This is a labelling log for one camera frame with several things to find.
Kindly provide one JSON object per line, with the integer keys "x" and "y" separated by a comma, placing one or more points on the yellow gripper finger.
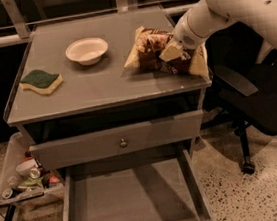
{"x": 172, "y": 51}

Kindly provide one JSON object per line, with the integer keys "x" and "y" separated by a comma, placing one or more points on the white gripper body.
{"x": 185, "y": 36}

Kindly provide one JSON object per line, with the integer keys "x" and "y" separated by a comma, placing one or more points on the brown chip bag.
{"x": 148, "y": 45}

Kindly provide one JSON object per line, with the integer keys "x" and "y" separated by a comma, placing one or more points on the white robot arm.
{"x": 208, "y": 16}

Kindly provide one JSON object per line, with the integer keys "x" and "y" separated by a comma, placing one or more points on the grey top drawer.
{"x": 105, "y": 143}

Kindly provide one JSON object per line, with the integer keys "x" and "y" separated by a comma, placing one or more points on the grey drawer cabinet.
{"x": 105, "y": 85}

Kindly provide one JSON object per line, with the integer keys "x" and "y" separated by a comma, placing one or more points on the round metal drawer knob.
{"x": 123, "y": 143}

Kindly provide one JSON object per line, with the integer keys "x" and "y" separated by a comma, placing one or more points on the grey open middle drawer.
{"x": 156, "y": 188}

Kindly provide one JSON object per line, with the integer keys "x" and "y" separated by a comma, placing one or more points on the white paper bowl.
{"x": 87, "y": 51}

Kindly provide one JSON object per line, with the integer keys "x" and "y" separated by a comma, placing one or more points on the black office chair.
{"x": 244, "y": 90}

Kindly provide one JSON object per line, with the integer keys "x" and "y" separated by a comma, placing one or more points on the green yellow sponge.
{"x": 41, "y": 82}

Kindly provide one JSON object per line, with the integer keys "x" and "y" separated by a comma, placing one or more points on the white cup in bin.
{"x": 24, "y": 168}

